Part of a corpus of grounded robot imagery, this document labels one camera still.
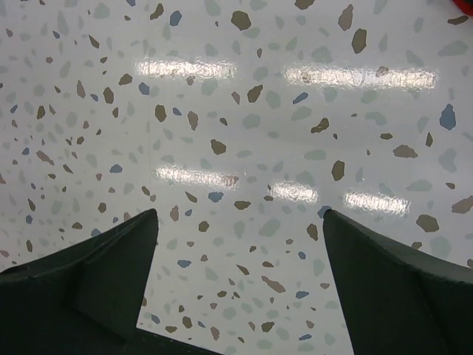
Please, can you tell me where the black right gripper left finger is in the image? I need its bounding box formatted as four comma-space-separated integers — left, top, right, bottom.
1, 209, 158, 354

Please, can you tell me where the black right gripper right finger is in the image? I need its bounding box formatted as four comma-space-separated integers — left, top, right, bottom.
323, 209, 472, 354

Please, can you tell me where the red folded t-shirt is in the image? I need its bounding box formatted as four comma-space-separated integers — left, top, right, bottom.
453, 0, 473, 16

